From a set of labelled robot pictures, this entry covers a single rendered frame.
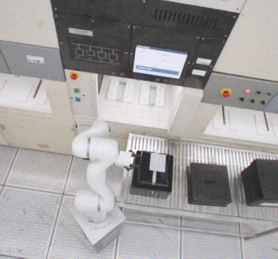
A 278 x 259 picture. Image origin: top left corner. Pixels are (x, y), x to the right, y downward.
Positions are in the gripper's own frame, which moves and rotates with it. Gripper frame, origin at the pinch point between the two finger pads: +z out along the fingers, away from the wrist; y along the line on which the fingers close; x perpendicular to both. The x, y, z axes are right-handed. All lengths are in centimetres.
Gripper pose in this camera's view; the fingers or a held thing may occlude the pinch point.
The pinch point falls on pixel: (138, 161)
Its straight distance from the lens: 167.6
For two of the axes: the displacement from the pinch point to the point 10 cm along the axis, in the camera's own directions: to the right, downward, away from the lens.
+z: 9.9, 1.5, 0.3
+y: -1.1, 8.2, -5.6
